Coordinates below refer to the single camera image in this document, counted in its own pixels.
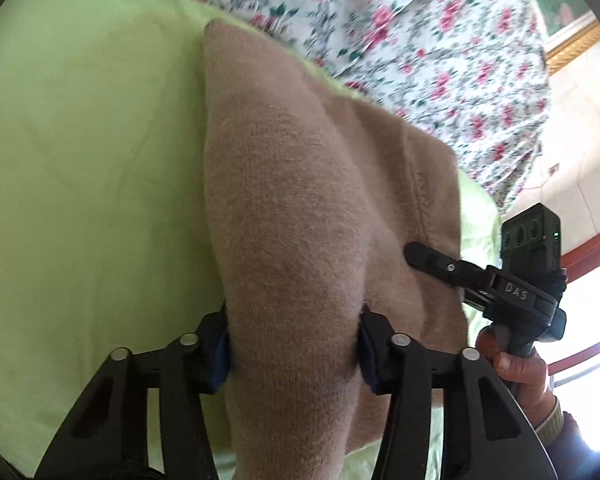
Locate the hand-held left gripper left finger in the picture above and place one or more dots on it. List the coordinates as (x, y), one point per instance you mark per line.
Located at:
(220, 355)

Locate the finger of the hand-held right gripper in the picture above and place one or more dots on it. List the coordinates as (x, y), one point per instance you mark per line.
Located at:
(440, 265)

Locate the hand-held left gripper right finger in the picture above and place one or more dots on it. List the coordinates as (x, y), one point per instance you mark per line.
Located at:
(375, 360)

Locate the floral bed sheet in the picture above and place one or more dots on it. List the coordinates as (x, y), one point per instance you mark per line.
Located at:
(405, 35)

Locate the beige knit sweater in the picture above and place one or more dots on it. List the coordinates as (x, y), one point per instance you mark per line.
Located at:
(290, 185)

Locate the person's right hand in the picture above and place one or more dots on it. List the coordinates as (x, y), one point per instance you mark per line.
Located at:
(522, 377)

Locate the light green blanket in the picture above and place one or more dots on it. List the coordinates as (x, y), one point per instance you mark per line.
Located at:
(90, 160)

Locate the person's right forearm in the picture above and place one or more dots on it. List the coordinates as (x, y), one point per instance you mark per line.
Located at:
(570, 445)

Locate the gold framed picture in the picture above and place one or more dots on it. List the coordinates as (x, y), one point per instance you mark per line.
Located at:
(575, 42)

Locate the red wooden frame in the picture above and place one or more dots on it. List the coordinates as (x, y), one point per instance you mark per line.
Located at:
(595, 252)

